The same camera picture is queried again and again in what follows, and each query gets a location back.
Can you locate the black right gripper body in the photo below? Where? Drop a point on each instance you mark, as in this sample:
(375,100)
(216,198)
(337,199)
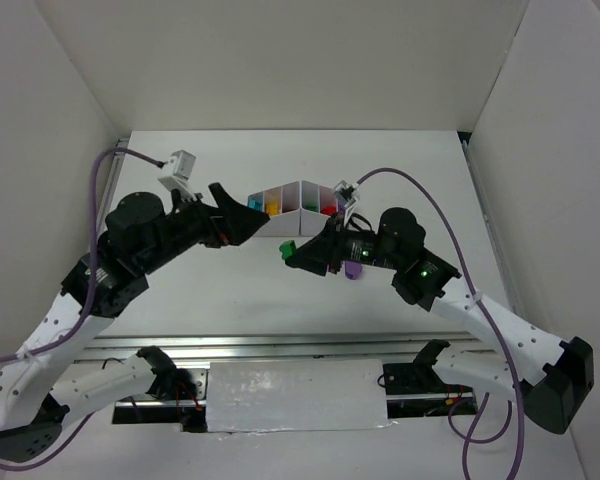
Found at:
(333,248)

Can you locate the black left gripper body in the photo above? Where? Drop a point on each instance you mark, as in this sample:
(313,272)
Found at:
(212,220)

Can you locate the purple oval lego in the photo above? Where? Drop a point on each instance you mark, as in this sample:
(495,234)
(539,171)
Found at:
(353,270)

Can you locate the green half of lego piece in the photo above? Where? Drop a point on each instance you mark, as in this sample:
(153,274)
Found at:
(287,249)

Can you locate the yellow butterfly lego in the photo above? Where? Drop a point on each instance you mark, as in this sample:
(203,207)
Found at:
(272,208)

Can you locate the red lego brick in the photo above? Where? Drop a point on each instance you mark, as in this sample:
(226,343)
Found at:
(329,210)

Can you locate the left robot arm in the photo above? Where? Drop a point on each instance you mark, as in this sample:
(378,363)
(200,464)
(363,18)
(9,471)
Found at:
(140,237)

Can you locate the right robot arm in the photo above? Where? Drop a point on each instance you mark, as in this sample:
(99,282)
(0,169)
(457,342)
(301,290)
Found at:
(548,376)

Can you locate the white divided organizer bin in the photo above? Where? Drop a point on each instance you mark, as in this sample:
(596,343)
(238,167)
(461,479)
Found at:
(294,220)

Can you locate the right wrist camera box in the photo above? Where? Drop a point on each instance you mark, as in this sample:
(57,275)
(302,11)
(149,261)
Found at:
(347,198)

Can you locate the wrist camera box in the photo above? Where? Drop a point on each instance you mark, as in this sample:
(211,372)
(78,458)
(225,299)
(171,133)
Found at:
(178,171)
(347,198)

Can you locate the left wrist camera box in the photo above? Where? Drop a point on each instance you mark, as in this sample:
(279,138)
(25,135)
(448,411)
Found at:
(178,171)

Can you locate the aluminium frame rail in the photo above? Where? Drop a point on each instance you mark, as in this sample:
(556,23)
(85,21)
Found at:
(244,302)

